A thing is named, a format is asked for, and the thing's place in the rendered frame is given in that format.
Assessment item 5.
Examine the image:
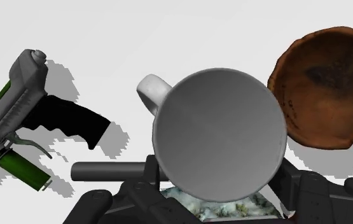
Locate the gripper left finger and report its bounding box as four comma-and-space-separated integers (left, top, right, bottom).
62, 154, 202, 224

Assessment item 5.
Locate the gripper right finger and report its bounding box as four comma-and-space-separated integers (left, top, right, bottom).
268, 157, 353, 224

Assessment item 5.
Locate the grey cylindrical rod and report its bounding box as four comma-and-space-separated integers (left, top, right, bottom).
71, 161, 169, 183

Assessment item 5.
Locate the marbled green white slab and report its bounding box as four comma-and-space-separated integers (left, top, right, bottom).
160, 185, 284, 221

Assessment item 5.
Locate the white mug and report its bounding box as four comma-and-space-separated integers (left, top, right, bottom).
136, 67, 288, 203

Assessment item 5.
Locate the brown bowl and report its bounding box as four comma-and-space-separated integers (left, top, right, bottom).
267, 26, 353, 150

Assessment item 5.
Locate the grey green black toy gun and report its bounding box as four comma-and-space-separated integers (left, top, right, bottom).
0, 48, 112, 192

